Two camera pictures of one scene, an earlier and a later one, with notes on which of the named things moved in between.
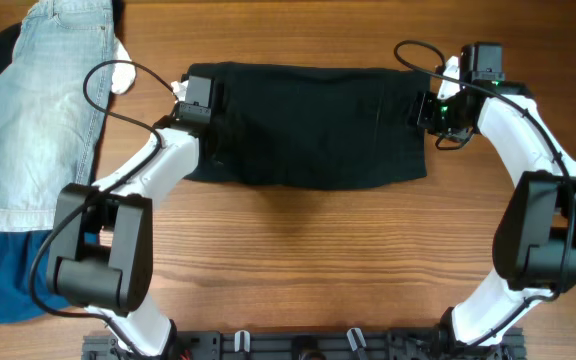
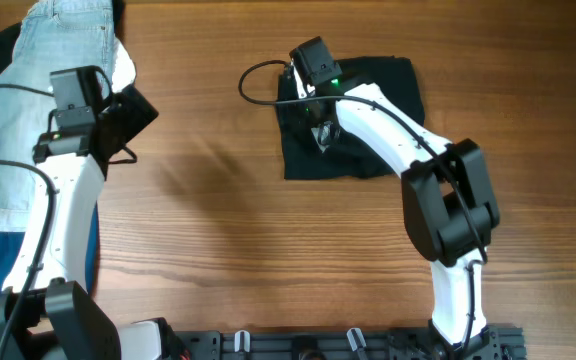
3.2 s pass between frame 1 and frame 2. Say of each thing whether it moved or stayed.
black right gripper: moved
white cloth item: stayed
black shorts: moved
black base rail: stayed
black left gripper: moved
